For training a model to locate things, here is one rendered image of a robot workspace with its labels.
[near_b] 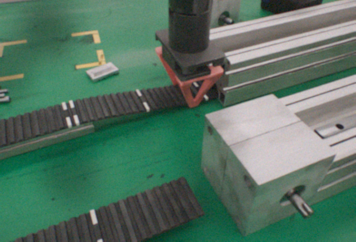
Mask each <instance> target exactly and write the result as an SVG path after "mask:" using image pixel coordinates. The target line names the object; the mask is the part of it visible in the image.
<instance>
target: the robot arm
mask: <svg viewBox="0 0 356 242"><path fill-rule="evenodd" d="M212 5H213V0H169V28H166V29H160V30H157V31H156V32H155V38H156V41H157V40H159V41H160V42H161V44H162V45H161V47H158V48H156V53H157V55H158V57H159V59H160V61H161V63H162V65H163V67H164V68H165V69H166V71H167V73H168V74H169V77H170V79H171V81H172V83H173V84H174V86H175V85H176V84H179V87H180V89H181V91H182V92H183V94H184V96H185V99H186V101H187V103H188V105H189V107H195V106H197V105H199V103H200V102H201V100H202V99H203V98H204V96H205V95H206V93H207V91H208V90H209V89H210V87H211V86H212V85H213V84H215V83H216V82H217V80H218V79H219V78H220V77H221V76H222V75H223V69H222V68H221V67H220V66H221V65H224V63H225V53H224V52H223V51H222V50H221V49H219V48H218V47H217V45H216V44H215V43H214V42H213V41H211V40H210V39H209V37H210V25H211V18H212ZM209 64H212V66H207V65H209ZM201 80H205V81H204V83H203V84H202V86H201V89H200V90H199V91H198V93H197V95H196V97H195V99H193V97H192V95H191V91H190V87H191V84H192V83H194V82H196V81H201Z"/></svg>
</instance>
